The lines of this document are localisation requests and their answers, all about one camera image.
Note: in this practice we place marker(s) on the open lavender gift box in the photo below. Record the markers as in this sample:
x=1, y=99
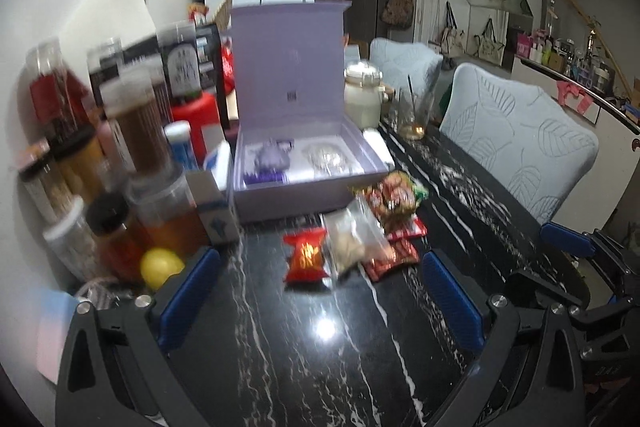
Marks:
x=289, y=80

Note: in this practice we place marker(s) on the white leaf chair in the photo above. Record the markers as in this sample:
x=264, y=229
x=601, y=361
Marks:
x=406, y=64
x=521, y=136

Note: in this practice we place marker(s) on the near white leaf chair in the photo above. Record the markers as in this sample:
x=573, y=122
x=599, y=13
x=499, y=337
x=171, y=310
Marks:
x=521, y=136

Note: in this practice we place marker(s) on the black foil pouch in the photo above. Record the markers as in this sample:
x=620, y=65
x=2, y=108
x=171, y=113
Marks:
x=208, y=45

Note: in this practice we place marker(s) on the blue white carton box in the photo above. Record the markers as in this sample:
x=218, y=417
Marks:
x=211, y=188

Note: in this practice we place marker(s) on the red white snack packet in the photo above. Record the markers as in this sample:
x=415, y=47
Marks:
x=410, y=229

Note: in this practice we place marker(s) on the nut jar black lid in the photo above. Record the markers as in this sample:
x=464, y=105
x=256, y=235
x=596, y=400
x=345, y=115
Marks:
x=44, y=182

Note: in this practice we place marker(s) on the clear drinking glass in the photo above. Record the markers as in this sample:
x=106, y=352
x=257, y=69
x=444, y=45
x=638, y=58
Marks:
x=414, y=112

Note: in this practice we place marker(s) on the multicolour snack bag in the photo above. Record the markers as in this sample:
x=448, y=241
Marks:
x=393, y=200

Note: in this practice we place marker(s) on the purple silk sachet with tassel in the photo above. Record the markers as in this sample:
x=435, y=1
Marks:
x=271, y=163

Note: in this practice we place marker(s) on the white ceramic jar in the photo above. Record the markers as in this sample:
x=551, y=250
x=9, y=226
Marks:
x=363, y=94

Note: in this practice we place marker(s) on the clear bag of nuts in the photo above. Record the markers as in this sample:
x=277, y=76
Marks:
x=353, y=236

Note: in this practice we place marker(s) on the yellow lemon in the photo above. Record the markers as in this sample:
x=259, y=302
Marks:
x=157, y=265

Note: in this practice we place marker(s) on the small red candy packet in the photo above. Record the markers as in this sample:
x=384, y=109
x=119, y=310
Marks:
x=306, y=264

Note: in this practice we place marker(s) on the purple label mulberry jar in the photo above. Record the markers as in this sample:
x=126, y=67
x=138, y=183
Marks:
x=180, y=60

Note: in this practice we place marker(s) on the dark red chocolate packet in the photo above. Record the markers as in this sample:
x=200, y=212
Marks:
x=403, y=253

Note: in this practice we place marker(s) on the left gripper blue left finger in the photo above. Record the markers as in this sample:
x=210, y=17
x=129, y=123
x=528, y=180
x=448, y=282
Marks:
x=181, y=297

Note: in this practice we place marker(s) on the amber honey jar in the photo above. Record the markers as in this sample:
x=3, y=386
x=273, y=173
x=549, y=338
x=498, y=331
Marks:
x=165, y=207

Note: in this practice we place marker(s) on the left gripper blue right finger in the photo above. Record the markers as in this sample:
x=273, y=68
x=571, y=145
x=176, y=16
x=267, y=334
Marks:
x=461, y=301

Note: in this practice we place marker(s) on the far white leaf chair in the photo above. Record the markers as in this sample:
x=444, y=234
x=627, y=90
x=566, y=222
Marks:
x=406, y=64

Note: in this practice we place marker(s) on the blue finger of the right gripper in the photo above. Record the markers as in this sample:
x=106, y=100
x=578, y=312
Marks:
x=571, y=242

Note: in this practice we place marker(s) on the red goji jar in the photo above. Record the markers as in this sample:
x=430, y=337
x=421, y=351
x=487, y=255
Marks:
x=56, y=92

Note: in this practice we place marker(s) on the red plastic container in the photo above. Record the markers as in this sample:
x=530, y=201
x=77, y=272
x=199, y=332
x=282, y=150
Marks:
x=203, y=116

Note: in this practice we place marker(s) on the brown grain jar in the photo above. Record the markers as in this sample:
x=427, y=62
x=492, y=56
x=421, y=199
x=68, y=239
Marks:
x=131, y=109

